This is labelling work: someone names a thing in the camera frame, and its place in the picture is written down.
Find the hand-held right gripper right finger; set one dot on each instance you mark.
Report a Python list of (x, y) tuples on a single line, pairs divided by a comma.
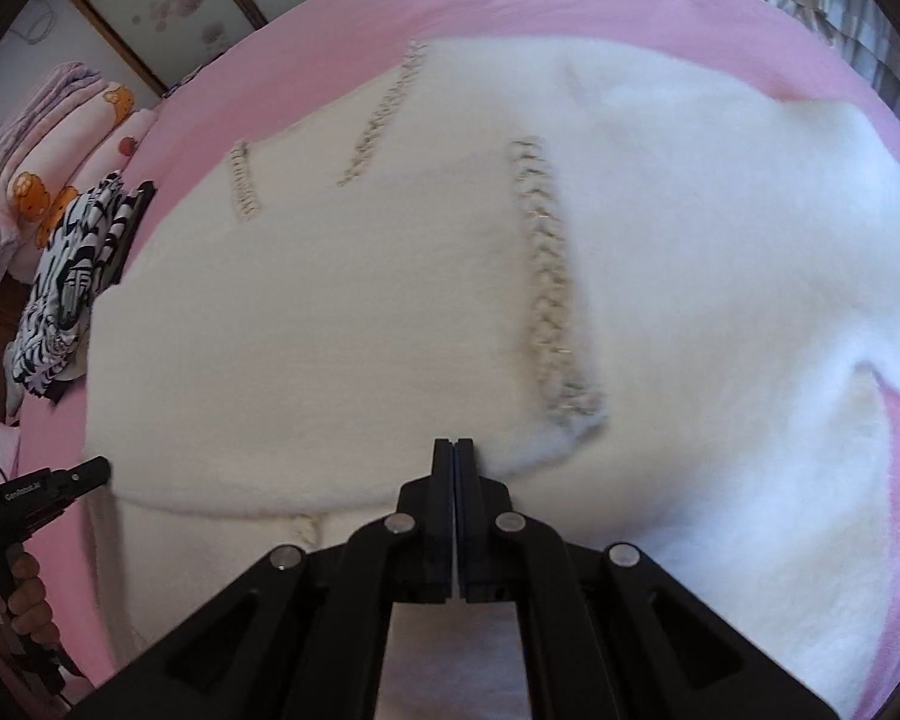
[(468, 510)]

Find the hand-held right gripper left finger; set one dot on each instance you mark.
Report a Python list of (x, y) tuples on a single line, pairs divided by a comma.
[(442, 510)]

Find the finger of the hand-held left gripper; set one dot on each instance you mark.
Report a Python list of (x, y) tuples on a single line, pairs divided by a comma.
[(90, 474)]

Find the white fluffy knit sweater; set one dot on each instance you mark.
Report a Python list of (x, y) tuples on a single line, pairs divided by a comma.
[(345, 277)]

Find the person's left hand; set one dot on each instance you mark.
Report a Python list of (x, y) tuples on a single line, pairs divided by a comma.
[(31, 600)]

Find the black and white patterned garment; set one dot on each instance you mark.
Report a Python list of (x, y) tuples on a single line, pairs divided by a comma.
[(67, 285)]

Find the purple folded blanket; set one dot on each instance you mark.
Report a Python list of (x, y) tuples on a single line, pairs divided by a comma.
[(15, 157)]

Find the pink cartoon bear blanket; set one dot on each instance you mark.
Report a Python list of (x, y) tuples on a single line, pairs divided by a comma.
[(105, 127)]

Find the floral sliding door wardrobe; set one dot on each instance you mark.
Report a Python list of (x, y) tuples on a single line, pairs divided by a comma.
[(172, 0)]

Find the pink bed sheet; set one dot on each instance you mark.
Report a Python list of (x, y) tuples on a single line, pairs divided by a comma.
[(495, 7)]

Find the white ruffled curtain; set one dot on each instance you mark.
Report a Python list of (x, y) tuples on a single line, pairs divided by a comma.
[(855, 22)]

